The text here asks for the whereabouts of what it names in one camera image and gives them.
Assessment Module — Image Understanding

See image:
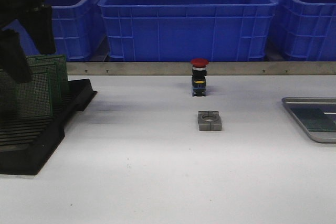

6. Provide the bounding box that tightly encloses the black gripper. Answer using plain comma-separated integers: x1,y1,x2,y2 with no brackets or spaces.
1,0,56,83

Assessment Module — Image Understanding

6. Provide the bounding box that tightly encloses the green circuit board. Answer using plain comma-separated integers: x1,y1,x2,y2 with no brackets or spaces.
15,71,52,119
291,108,335,132
27,55,70,95
1,70,18,122
31,63,62,105

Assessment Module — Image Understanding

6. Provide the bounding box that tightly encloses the green circuit board front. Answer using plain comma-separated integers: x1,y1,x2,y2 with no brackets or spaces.
15,71,52,119

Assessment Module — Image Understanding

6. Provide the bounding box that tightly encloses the black slotted board rack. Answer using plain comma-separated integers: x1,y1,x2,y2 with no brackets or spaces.
1,79,97,175

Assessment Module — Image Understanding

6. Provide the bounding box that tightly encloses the silver metal tray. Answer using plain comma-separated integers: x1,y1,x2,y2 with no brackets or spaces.
282,97,335,144

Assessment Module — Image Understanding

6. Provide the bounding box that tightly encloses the blue plastic crate left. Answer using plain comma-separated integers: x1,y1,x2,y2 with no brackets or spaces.
5,0,111,62

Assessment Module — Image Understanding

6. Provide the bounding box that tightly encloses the blue plastic crate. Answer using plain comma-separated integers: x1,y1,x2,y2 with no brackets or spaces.
269,0,335,61
98,0,277,62
5,0,111,62

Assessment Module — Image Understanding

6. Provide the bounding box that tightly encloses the blue plastic crate centre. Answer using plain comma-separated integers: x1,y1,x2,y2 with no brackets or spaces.
98,0,277,62

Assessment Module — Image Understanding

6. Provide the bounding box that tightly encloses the red emergency stop button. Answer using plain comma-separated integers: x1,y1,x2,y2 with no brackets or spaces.
191,58,209,97

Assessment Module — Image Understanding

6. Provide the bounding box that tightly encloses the grey metal pipe clamp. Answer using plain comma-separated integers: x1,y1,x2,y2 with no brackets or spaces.
197,111,223,131

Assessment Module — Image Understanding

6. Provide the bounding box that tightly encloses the blue plastic crate right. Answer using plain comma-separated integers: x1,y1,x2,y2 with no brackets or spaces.
269,0,335,61

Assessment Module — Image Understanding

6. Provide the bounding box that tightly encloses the steel table edge rail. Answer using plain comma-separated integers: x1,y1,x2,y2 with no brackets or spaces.
67,61,335,76

